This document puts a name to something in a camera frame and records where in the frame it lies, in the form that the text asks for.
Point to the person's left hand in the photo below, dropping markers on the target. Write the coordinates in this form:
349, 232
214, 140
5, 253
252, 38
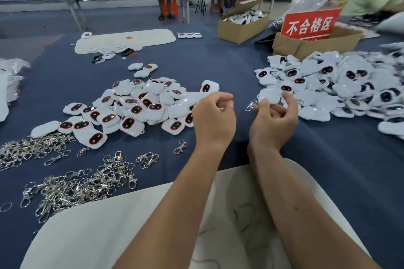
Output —
214, 120

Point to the person's right hand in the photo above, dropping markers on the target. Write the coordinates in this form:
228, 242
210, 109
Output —
271, 128

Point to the white tag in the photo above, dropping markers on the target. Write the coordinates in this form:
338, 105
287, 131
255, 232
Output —
268, 95

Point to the person's right forearm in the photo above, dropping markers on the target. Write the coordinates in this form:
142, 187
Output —
303, 215

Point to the person's left forearm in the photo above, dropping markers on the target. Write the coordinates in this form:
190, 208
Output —
173, 215

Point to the open cardboard box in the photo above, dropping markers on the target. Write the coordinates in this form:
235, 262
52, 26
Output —
240, 31

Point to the flat brown cardboard box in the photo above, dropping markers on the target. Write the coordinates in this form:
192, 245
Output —
328, 42

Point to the long white foam board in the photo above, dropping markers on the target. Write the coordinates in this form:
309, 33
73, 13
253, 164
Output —
145, 38

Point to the red sign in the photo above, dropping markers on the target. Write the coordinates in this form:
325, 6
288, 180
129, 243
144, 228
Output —
312, 25

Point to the black tripod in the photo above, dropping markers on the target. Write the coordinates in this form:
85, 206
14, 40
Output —
201, 2

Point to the white foam board red marks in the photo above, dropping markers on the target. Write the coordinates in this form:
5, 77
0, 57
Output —
94, 234

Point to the white paper sheet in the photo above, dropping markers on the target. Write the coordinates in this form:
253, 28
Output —
3, 98

